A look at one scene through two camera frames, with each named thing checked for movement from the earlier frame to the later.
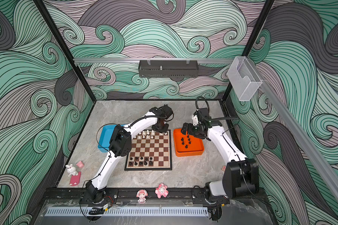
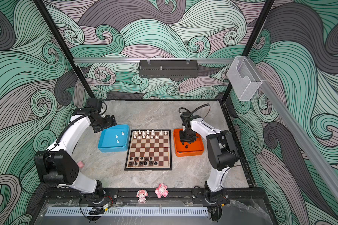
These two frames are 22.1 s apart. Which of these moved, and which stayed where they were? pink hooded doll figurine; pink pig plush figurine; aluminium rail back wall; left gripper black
Moved: left gripper black
Stayed: aluminium rail back wall; pink hooded doll figurine; pink pig plush figurine
